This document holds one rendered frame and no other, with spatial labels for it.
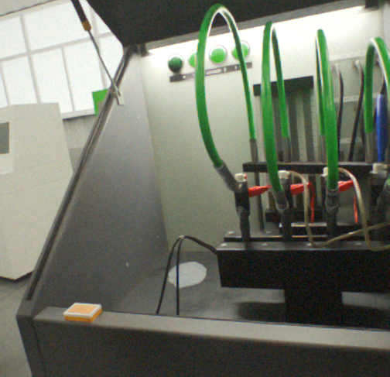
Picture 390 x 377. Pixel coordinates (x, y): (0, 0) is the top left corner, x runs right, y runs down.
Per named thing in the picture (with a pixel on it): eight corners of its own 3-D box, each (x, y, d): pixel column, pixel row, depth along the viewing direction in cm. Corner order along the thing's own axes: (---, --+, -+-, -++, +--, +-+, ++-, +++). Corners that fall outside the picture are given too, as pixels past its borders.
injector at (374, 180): (376, 294, 58) (373, 176, 54) (371, 280, 62) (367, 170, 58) (394, 294, 57) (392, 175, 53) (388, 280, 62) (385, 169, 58)
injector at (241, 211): (241, 289, 66) (228, 185, 62) (245, 277, 70) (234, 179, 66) (254, 289, 65) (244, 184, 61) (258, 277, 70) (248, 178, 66)
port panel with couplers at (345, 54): (331, 173, 82) (323, 41, 77) (330, 170, 86) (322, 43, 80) (390, 169, 78) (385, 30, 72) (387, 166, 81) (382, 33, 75)
